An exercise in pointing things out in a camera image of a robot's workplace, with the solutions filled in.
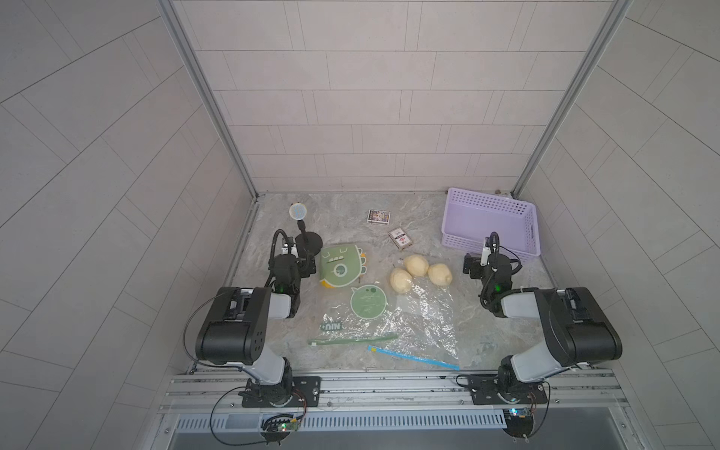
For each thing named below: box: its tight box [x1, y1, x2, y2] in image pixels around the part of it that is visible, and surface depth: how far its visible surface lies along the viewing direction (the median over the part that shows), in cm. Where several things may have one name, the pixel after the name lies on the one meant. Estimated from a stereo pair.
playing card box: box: [388, 226, 414, 251], surface depth 104 cm
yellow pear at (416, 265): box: [404, 254, 430, 277], surface depth 92 cm
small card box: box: [367, 209, 391, 225], surface depth 110 cm
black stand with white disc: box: [288, 201, 323, 256], surface depth 93 cm
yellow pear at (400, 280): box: [390, 268, 413, 295], surface depth 88 cm
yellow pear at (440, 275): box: [427, 263, 453, 286], surface depth 89 cm
